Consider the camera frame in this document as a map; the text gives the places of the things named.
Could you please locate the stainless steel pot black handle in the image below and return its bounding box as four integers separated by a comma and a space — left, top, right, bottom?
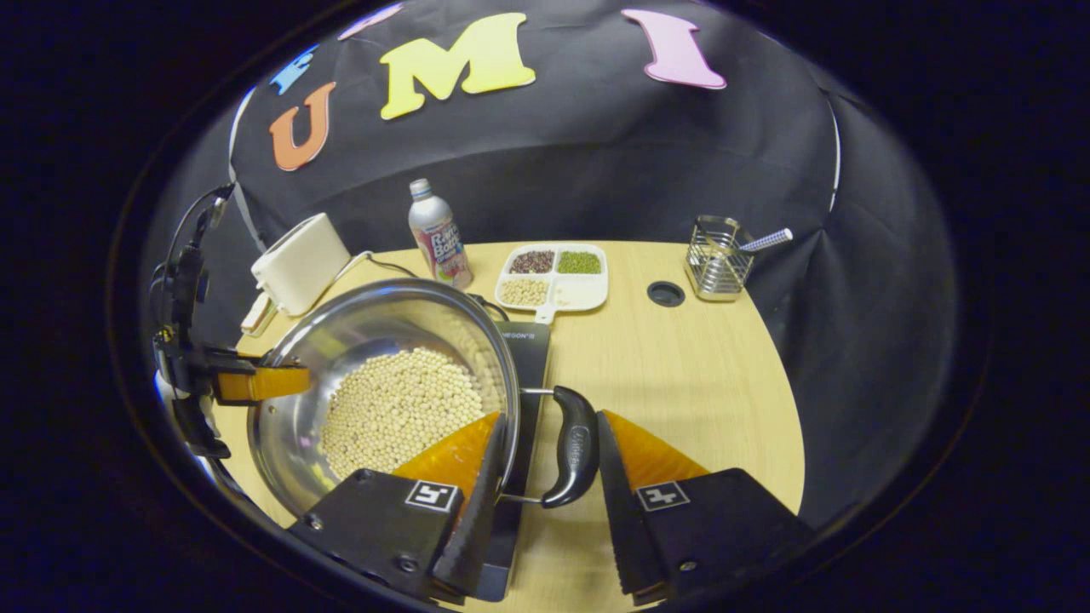
247, 278, 600, 518

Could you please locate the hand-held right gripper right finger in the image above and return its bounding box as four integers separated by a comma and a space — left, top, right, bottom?
596, 410, 814, 607

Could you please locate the wire utensil holder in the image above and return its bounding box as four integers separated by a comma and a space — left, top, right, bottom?
685, 215, 756, 303

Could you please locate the black induction cooktop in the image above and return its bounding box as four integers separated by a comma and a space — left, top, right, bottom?
473, 319, 553, 603

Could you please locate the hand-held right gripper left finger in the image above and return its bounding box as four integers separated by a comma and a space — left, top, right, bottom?
288, 411, 508, 605

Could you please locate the white divided tray of beans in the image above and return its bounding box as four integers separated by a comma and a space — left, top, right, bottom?
495, 243, 610, 325

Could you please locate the black power cable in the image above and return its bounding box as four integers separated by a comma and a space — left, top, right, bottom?
366, 255, 512, 323

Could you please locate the silver drink bottle pink label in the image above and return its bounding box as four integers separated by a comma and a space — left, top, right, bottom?
408, 178, 474, 289

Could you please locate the sandwich on green plate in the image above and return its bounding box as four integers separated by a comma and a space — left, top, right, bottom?
240, 289, 278, 337

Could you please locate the pile of soybeans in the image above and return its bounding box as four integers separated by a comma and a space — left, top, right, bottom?
319, 347, 486, 482

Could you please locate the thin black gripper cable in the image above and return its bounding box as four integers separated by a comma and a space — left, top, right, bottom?
158, 183, 235, 256

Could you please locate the spoon in wire holder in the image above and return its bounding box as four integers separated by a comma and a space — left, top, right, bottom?
739, 227, 794, 254

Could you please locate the white toaster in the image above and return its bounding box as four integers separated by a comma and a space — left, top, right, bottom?
250, 213, 352, 318

